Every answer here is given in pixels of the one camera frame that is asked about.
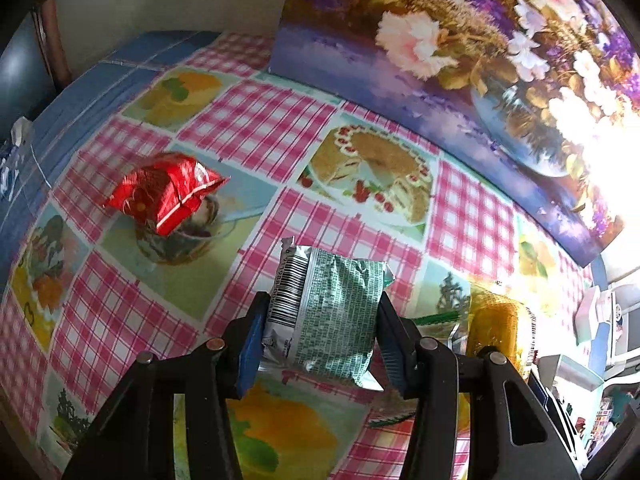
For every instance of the silver green snack packet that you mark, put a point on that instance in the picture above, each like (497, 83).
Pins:
(335, 310)

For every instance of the dark cabinet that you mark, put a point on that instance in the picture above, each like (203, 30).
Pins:
(20, 75)

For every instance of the yellow bread packet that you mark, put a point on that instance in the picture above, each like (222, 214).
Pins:
(500, 325)

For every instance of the white charger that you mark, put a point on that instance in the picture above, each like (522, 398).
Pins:
(592, 317)

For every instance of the flower painting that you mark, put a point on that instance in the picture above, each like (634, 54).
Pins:
(400, 35)

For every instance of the red snack packet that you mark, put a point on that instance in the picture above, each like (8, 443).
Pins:
(165, 190)

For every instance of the white box teal rim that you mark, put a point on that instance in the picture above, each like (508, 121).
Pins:
(565, 367)

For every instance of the brown wooden board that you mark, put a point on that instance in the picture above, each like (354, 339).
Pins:
(50, 45)

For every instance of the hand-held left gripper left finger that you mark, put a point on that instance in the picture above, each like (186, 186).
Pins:
(250, 350)

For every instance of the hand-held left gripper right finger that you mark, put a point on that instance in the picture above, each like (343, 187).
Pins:
(395, 355)

